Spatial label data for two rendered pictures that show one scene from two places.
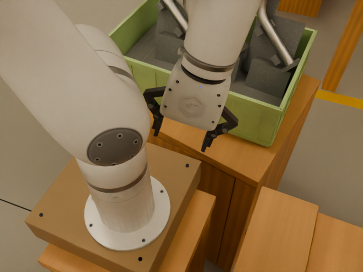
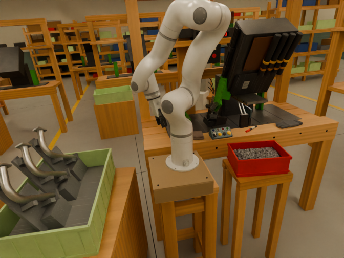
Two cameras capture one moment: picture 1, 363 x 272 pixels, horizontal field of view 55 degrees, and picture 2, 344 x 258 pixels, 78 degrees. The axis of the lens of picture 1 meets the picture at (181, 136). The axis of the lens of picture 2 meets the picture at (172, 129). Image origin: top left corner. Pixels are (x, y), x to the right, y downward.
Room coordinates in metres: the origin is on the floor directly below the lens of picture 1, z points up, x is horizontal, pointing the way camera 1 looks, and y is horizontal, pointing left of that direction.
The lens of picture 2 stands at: (0.95, 0.95, 1.61)
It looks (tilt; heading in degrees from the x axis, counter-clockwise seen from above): 24 degrees down; 238
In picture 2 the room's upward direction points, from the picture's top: 4 degrees counter-clockwise
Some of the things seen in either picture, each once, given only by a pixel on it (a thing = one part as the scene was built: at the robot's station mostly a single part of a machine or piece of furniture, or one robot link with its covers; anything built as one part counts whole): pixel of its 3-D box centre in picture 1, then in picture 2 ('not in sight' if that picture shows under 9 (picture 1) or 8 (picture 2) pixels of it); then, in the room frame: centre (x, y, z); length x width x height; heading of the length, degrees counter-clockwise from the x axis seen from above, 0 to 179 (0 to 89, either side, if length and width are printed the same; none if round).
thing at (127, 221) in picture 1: (122, 189); (181, 147); (0.37, 0.12, 1.03); 0.19 x 0.19 x 0.18
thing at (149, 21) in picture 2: not in sight; (123, 50); (-2.19, -7.08, 1.12); 3.01 x 0.54 x 2.24; 160
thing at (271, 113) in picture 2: not in sight; (228, 119); (-0.37, -0.22, 0.89); 1.10 x 0.42 x 0.02; 156
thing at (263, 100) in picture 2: not in sight; (243, 95); (-0.40, -0.10, 1.11); 0.39 x 0.16 x 0.03; 66
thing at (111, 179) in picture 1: (97, 107); (177, 113); (0.39, 0.14, 1.24); 0.19 x 0.12 x 0.24; 23
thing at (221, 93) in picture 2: not in sight; (223, 90); (-0.28, -0.19, 1.17); 0.13 x 0.12 x 0.20; 156
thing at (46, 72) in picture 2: not in sight; (68, 51); (-0.77, -10.17, 1.11); 3.01 x 0.54 x 2.23; 160
